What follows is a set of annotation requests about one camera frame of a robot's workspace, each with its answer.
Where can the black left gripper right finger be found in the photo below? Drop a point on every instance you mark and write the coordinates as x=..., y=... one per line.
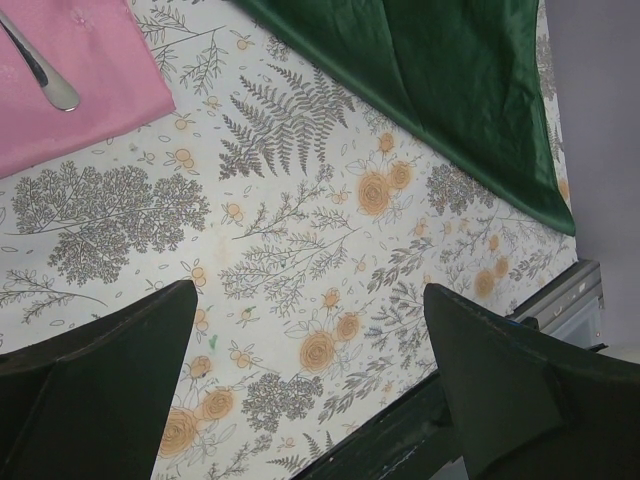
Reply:
x=525, y=405

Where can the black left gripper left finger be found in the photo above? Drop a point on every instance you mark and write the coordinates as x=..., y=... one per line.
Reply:
x=92, y=403

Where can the dark green cloth napkin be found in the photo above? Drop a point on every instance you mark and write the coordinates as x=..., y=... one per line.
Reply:
x=461, y=76

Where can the floral tablecloth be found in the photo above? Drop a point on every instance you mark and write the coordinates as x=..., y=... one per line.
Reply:
x=308, y=222

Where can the silver spoon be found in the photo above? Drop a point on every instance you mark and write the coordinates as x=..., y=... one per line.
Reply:
x=56, y=89

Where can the pink placemat cloth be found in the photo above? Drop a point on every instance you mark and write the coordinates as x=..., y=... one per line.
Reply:
x=98, y=48

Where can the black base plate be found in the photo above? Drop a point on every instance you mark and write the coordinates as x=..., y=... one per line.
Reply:
x=413, y=438

